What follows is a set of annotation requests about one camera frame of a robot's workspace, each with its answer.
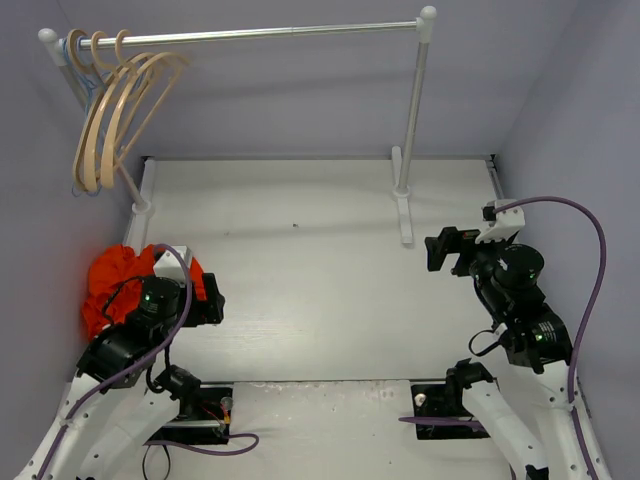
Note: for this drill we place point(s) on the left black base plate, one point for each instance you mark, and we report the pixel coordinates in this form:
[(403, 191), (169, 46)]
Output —
[(204, 422)]

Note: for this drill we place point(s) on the silver white clothes rack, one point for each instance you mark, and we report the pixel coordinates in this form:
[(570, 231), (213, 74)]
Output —
[(401, 156)]

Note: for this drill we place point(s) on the wooden hanger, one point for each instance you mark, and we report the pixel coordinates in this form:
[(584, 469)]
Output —
[(150, 99), (140, 77), (116, 74)]

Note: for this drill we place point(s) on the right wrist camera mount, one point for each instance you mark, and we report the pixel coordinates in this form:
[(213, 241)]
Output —
[(503, 221)]

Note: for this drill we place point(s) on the orange t shirt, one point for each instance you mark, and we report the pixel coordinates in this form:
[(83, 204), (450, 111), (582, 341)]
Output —
[(115, 284)]

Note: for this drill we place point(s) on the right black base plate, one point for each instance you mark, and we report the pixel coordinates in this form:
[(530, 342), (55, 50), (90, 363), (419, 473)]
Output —
[(431, 400)]

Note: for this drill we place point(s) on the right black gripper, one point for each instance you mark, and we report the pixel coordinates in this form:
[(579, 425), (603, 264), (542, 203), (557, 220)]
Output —
[(460, 252)]

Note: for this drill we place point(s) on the middle wooden hanger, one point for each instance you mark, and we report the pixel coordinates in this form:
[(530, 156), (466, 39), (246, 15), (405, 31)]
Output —
[(150, 99)]

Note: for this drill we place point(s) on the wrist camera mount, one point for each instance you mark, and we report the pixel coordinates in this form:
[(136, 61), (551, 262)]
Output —
[(172, 262), (503, 221)]

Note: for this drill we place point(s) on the left wooden hanger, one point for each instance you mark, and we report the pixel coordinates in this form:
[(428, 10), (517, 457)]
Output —
[(116, 74)]

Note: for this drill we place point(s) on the right wooden hanger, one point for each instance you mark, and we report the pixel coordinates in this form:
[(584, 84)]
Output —
[(140, 77)]

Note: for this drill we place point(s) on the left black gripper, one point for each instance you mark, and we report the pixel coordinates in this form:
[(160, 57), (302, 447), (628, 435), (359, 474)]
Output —
[(211, 301)]

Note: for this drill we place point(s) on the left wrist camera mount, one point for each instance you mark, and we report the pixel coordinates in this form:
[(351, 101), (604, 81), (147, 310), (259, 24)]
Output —
[(172, 262)]

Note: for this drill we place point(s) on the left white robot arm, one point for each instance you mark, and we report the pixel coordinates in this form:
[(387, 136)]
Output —
[(114, 404)]

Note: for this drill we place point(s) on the blue wire hanger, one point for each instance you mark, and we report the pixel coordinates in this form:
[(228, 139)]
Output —
[(92, 85)]

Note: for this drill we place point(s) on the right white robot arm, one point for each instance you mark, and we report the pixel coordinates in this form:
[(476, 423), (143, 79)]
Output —
[(538, 348)]

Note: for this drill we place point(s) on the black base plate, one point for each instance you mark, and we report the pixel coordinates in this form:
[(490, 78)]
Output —
[(204, 422), (431, 400)]

